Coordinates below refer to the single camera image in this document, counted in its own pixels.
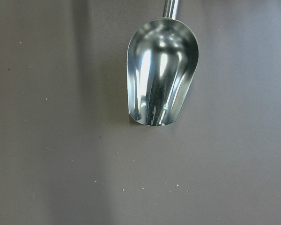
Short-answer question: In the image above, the metal scoop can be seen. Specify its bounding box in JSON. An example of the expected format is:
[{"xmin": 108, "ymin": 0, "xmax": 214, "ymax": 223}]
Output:
[{"xmin": 126, "ymin": 0, "xmax": 199, "ymax": 127}]

